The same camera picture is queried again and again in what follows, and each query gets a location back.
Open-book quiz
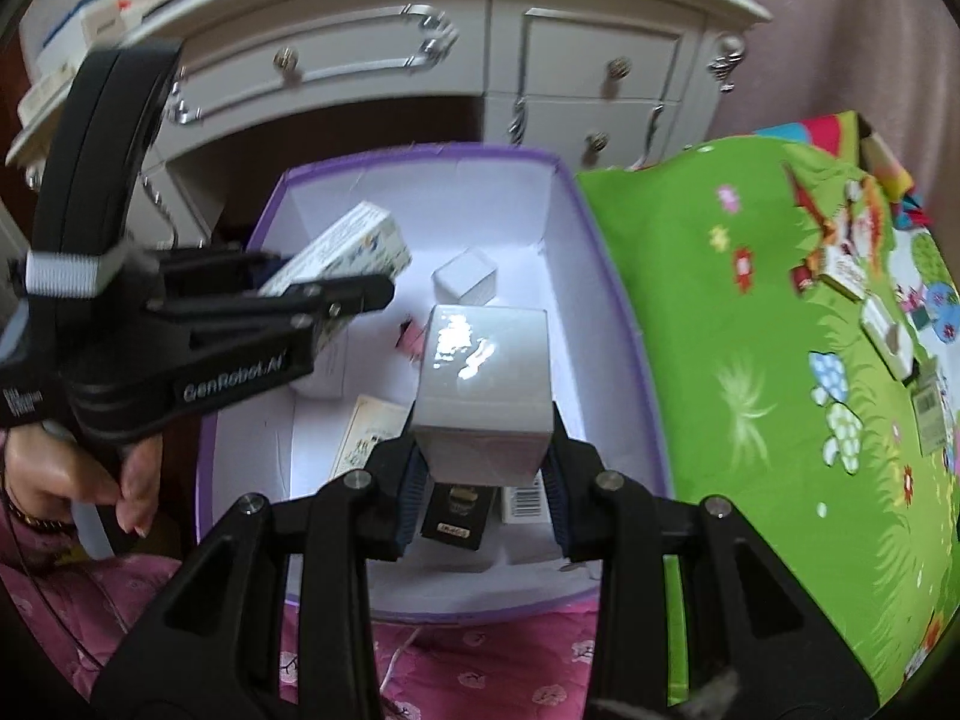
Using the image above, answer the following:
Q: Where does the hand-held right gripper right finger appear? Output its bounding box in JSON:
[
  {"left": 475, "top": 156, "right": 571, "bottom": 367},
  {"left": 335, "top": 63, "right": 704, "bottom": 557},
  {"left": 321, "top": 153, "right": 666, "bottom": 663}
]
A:
[{"left": 544, "top": 401, "right": 878, "bottom": 720}]

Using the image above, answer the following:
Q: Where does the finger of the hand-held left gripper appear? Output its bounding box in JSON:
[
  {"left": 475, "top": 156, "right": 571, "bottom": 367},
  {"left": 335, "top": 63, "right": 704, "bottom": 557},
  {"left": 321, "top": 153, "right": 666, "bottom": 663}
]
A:
[
  {"left": 154, "top": 246, "right": 290, "bottom": 290},
  {"left": 146, "top": 274, "right": 396, "bottom": 336}
]

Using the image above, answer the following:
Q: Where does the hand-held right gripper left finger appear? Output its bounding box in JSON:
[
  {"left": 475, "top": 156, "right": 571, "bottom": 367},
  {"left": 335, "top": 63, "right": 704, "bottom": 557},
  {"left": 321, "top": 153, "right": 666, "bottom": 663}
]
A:
[{"left": 90, "top": 439, "right": 451, "bottom": 720}]

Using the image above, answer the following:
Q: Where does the white box blue label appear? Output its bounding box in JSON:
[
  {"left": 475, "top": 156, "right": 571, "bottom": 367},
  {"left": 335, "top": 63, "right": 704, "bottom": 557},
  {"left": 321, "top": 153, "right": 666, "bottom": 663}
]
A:
[{"left": 499, "top": 472, "right": 552, "bottom": 524}]

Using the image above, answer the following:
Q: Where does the small black box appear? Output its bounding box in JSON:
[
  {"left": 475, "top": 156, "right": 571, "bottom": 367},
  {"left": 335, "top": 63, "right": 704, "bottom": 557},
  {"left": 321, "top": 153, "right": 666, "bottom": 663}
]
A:
[{"left": 420, "top": 481, "right": 485, "bottom": 550}]

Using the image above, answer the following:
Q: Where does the long white printed box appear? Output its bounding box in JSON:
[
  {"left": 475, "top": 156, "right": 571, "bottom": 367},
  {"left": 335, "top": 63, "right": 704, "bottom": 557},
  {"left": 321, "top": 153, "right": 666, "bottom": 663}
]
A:
[{"left": 259, "top": 201, "right": 413, "bottom": 316}]

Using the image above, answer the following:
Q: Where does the small beige box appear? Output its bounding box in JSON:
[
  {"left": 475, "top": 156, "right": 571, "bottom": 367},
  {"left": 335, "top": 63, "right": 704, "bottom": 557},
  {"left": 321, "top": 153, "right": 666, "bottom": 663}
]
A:
[{"left": 330, "top": 394, "right": 413, "bottom": 481}]

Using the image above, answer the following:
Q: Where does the grey-white cube box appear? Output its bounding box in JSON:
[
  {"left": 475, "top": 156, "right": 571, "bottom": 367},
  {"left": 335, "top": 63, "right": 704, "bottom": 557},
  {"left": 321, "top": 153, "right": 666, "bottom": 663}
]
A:
[{"left": 431, "top": 246, "right": 500, "bottom": 308}]

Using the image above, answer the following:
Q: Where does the glossy white cube box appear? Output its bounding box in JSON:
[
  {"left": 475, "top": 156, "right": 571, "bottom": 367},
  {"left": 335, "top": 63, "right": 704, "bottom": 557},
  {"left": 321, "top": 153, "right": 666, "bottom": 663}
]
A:
[{"left": 411, "top": 304, "right": 556, "bottom": 488}]

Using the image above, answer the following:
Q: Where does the purple storage box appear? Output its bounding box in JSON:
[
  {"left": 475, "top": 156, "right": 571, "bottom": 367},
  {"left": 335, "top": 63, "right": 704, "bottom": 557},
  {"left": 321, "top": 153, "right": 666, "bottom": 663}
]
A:
[{"left": 195, "top": 142, "right": 674, "bottom": 625}]

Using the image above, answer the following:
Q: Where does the white carton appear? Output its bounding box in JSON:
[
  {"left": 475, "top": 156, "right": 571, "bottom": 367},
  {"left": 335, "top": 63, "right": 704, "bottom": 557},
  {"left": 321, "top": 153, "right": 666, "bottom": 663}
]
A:
[{"left": 859, "top": 296, "right": 920, "bottom": 380}]

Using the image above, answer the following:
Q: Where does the white medicine box red mark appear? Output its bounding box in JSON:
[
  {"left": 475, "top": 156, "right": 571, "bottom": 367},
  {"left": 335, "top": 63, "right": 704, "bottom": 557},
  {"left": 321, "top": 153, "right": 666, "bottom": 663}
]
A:
[{"left": 911, "top": 375, "right": 953, "bottom": 455}]

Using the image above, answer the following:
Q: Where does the person's left hand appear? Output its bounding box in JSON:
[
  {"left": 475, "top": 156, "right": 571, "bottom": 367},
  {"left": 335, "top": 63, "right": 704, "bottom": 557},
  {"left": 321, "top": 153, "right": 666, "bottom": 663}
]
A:
[{"left": 0, "top": 409, "right": 162, "bottom": 539}]

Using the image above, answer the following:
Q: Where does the flat white device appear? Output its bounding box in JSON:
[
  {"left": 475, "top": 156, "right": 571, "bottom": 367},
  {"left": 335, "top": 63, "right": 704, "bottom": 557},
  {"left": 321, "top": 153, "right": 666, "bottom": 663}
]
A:
[{"left": 15, "top": 75, "right": 72, "bottom": 128}]

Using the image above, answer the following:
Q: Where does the white box blue stripe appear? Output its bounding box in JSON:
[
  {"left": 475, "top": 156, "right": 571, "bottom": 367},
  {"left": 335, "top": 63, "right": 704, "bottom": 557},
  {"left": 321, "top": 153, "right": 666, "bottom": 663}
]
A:
[{"left": 19, "top": 0, "right": 113, "bottom": 76}]

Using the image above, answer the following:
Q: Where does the plain white box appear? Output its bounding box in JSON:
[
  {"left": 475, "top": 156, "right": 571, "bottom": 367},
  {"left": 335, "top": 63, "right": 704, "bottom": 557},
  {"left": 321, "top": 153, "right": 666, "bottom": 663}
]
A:
[{"left": 79, "top": 4, "right": 143, "bottom": 42}]

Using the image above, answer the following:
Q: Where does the pink floral quilt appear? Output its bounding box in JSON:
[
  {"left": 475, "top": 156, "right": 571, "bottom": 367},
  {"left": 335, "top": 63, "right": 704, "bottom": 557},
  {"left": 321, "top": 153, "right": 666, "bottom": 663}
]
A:
[{"left": 0, "top": 532, "right": 676, "bottom": 720}]

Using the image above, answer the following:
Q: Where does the cartoon printed green blanket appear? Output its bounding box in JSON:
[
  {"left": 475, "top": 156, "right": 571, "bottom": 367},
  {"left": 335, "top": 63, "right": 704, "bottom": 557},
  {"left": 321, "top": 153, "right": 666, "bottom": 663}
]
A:
[{"left": 574, "top": 111, "right": 960, "bottom": 691}]

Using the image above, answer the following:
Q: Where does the white dresser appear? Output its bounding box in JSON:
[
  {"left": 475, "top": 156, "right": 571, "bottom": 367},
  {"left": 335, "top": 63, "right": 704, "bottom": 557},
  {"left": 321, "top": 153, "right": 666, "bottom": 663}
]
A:
[{"left": 4, "top": 0, "right": 773, "bottom": 256}]

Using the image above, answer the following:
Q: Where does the yellow and white box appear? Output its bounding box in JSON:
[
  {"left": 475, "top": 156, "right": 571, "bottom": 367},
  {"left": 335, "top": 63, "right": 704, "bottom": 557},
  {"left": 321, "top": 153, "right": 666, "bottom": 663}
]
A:
[{"left": 814, "top": 255, "right": 871, "bottom": 305}]

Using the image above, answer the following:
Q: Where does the fabric curtain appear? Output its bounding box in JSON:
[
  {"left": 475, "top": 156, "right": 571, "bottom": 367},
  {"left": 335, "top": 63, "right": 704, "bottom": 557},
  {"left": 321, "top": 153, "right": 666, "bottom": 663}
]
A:
[{"left": 652, "top": 0, "right": 960, "bottom": 166}]

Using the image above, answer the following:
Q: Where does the white cable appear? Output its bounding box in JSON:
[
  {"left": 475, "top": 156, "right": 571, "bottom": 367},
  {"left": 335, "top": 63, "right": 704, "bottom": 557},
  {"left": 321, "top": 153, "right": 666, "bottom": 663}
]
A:
[{"left": 379, "top": 626, "right": 421, "bottom": 698}]

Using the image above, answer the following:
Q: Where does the beaded bracelet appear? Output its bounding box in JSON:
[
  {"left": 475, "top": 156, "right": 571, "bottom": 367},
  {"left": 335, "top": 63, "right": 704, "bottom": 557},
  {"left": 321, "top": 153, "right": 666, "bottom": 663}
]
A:
[{"left": 4, "top": 495, "right": 68, "bottom": 535}]

